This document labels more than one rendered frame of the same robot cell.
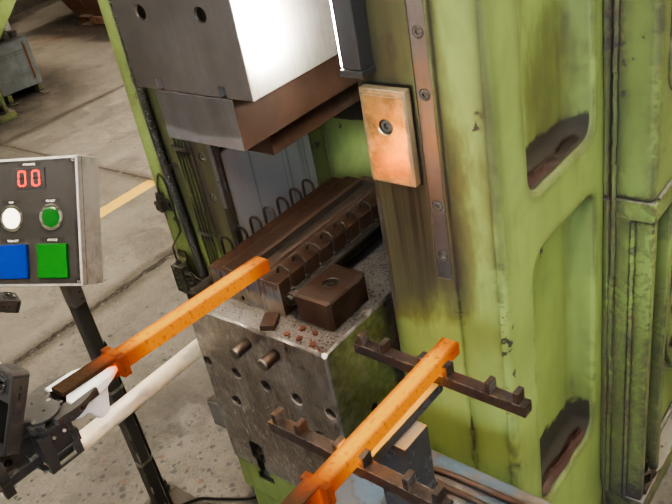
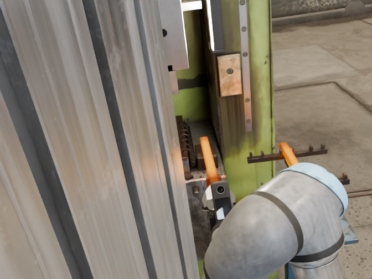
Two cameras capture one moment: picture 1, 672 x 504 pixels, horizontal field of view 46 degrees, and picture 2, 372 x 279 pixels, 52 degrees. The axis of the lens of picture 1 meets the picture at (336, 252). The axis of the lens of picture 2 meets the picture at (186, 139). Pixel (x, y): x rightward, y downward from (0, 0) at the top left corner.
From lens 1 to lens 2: 1.08 m
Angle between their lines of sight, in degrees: 38
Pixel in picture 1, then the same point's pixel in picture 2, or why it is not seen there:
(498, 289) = (272, 126)
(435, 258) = (245, 123)
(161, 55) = not seen: hidden behind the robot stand
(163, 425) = not seen: outside the picture
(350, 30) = (220, 32)
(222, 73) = (171, 58)
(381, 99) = (229, 59)
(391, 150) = (232, 81)
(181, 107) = not seen: hidden behind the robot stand
